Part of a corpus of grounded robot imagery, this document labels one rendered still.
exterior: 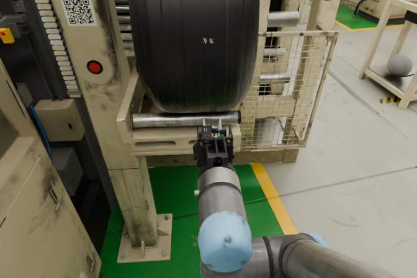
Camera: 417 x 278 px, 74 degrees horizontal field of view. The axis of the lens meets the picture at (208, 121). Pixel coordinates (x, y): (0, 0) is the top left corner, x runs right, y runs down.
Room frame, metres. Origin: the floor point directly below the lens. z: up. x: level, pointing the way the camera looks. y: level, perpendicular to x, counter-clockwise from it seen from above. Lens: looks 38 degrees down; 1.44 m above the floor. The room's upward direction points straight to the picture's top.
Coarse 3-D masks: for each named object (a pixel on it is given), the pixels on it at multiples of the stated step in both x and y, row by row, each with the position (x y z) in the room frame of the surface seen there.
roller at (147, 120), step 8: (168, 112) 0.71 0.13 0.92; (200, 112) 0.71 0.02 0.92; (208, 112) 0.71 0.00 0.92; (216, 112) 0.71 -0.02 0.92; (224, 112) 0.71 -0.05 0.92; (232, 112) 0.71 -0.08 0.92; (240, 112) 0.71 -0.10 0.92; (136, 120) 0.68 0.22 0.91; (144, 120) 0.68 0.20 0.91; (152, 120) 0.68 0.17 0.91; (160, 120) 0.68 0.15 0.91; (168, 120) 0.68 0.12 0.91; (176, 120) 0.68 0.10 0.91; (184, 120) 0.68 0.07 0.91; (192, 120) 0.68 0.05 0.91; (200, 120) 0.68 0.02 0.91; (208, 120) 0.68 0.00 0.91; (216, 120) 0.69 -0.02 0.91; (224, 120) 0.69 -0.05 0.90; (232, 120) 0.69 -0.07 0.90; (240, 120) 0.69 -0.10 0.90
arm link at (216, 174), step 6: (216, 168) 0.33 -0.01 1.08; (222, 168) 0.33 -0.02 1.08; (204, 174) 0.32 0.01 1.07; (210, 174) 0.32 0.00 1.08; (216, 174) 0.31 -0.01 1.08; (222, 174) 0.31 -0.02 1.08; (228, 174) 0.32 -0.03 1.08; (234, 174) 0.32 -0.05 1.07; (204, 180) 0.31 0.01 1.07; (210, 180) 0.30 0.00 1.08; (216, 180) 0.30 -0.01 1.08; (222, 180) 0.30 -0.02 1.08; (228, 180) 0.30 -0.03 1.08; (234, 180) 0.31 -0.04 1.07; (198, 186) 0.31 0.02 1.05; (204, 186) 0.30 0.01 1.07; (198, 192) 0.30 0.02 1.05
